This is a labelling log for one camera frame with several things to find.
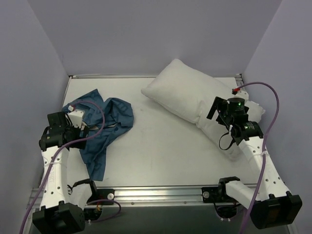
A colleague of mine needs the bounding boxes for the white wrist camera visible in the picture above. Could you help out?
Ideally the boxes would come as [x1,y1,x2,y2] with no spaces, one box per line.
[232,88,249,101]
[68,105,85,129]

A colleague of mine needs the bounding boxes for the white pillow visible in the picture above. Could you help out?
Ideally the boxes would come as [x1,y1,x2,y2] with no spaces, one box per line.
[141,58,266,160]

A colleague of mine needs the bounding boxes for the aluminium rear table rail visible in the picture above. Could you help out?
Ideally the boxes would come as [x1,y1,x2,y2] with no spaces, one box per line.
[68,74,242,79]

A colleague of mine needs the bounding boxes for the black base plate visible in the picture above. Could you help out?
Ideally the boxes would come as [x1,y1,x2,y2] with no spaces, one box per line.
[201,186,239,204]
[87,188,115,205]

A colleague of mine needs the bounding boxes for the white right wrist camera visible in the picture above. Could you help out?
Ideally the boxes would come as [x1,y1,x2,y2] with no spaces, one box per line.
[232,88,249,101]

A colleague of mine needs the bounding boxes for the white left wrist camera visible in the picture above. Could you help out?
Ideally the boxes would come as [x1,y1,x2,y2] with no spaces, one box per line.
[68,105,85,129]

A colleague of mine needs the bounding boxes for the aluminium front mounting rail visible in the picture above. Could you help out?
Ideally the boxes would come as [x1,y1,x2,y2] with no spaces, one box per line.
[26,184,291,209]

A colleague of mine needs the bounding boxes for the blue printed pillowcase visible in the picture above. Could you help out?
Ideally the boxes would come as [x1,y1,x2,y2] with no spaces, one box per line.
[62,89,134,181]

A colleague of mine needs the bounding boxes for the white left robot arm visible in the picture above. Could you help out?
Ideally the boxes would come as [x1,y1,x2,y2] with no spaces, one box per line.
[32,110,98,234]

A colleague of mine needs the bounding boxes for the aluminium right side rail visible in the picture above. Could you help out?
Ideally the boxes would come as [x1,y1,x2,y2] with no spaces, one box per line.
[235,74,244,86]

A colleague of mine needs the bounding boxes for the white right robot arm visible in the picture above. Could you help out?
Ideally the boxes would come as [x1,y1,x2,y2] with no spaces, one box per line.
[207,97,302,229]

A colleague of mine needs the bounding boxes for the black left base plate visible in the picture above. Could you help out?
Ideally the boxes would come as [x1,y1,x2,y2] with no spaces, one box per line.
[87,188,115,205]

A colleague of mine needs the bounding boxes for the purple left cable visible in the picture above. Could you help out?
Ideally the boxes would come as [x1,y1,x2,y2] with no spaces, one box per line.
[19,101,122,234]

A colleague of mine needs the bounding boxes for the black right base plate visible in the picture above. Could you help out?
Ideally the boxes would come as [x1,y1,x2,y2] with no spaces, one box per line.
[201,186,239,204]

